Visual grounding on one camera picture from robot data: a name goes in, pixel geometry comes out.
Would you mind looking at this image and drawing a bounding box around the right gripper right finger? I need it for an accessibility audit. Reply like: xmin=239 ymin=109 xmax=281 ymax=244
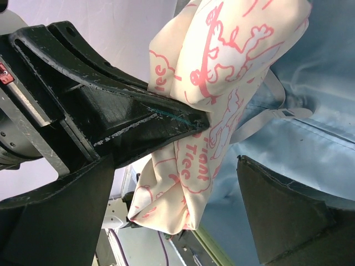
xmin=237 ymin=156 xmax=354 ymax=265

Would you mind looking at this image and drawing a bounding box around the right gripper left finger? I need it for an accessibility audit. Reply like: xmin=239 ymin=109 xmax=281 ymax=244
xmin=8 ymin=21 xmax=210 ymax=168

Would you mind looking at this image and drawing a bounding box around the cream pink-print cloth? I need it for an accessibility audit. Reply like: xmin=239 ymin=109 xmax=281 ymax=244
xmin=128 ymin=1 xmax=312 ymax=234

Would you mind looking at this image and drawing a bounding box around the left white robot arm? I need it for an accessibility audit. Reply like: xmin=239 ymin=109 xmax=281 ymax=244
xmin=102 ymin=192 xmax=140 ymax=229

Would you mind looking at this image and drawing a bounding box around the green suitcase blue lining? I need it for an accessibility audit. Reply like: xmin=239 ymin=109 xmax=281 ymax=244
xmin=175 ymin=0 xmax=354 ymax=265

